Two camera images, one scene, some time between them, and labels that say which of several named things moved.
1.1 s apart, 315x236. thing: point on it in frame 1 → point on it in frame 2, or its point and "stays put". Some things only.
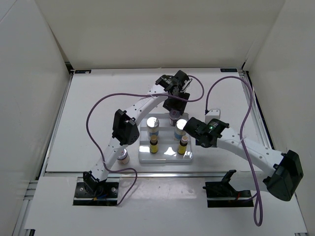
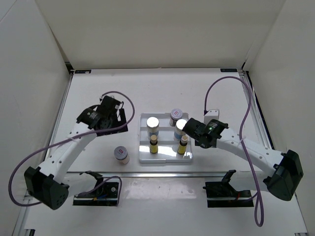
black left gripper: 180,106 → 122,129
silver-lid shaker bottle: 152,126 stays put
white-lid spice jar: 123,157 stays put
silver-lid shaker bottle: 179,132 stays put
